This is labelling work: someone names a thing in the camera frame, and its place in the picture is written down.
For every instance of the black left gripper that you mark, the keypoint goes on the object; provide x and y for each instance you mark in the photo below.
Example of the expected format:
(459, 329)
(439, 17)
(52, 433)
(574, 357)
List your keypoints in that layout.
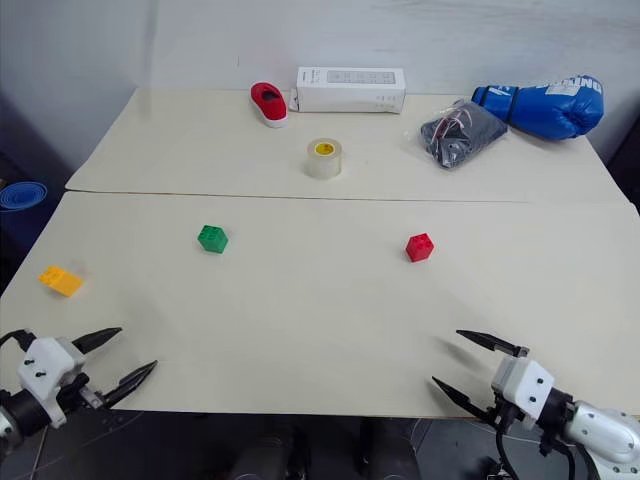
(75, 397)

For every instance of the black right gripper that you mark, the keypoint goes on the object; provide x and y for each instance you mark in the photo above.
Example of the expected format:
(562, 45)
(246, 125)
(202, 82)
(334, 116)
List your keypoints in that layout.
(506, 415)

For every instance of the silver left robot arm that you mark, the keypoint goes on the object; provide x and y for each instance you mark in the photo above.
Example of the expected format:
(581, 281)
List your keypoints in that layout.
(25, 413)

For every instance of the yellow toy brick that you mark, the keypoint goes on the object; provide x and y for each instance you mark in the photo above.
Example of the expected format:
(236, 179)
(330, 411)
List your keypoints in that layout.
(60, 281)

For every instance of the red toy brick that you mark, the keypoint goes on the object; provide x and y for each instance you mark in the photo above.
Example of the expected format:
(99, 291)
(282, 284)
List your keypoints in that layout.
(419, 248)

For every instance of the green toy brick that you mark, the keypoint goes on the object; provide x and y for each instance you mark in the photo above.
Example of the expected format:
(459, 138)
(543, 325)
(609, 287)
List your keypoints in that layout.
(212, 239)

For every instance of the blue rolled mat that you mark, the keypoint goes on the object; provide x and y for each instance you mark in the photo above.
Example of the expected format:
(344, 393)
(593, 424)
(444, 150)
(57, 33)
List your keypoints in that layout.
(22, 196)

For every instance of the plastic bag of dark clothing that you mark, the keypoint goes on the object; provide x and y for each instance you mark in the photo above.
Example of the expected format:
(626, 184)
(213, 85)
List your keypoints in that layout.
(457, 135)

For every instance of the clear packing tape roll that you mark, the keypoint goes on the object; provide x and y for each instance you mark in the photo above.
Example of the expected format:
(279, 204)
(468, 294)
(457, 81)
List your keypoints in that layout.
(324, 161)

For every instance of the blue boxing glove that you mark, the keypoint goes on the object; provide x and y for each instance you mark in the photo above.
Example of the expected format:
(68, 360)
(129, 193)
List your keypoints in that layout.
(550, 107)

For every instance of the red slip-on shoe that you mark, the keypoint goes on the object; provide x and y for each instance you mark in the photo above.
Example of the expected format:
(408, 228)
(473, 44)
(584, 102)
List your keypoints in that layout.
(270, 107)

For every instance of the white cardboard box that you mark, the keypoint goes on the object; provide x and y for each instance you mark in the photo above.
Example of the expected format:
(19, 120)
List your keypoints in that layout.
(350, 92)

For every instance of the small white label card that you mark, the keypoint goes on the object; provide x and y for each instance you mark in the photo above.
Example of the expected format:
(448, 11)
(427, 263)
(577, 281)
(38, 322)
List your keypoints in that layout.
(293, 101)

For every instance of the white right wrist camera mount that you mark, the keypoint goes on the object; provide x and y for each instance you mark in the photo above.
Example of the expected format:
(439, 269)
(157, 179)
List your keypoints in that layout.
(525, 387)

